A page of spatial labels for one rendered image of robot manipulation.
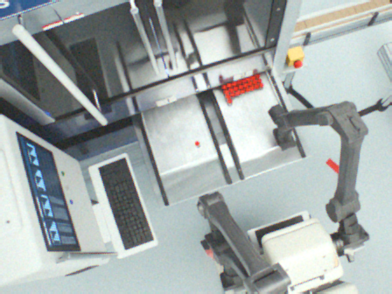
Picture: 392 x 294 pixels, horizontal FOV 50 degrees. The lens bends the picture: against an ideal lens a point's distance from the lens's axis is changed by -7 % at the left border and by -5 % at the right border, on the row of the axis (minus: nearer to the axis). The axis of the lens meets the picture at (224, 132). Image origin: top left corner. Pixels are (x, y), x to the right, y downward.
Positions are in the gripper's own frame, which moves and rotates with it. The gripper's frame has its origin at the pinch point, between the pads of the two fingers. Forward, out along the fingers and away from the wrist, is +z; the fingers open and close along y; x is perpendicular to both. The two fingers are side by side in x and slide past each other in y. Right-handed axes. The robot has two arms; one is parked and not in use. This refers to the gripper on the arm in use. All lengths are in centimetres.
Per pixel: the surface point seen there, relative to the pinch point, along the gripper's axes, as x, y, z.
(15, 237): 93, -20, -62
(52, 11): 57, 17, -100
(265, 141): 6.0, 5.5, 2.3
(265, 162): 9.5, -3.0, 4.0
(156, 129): 49, 28, -2
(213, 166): 31.3, 3.2, 2.7
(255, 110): 5.1, 19.9, -0.1
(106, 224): 86, -2, 11
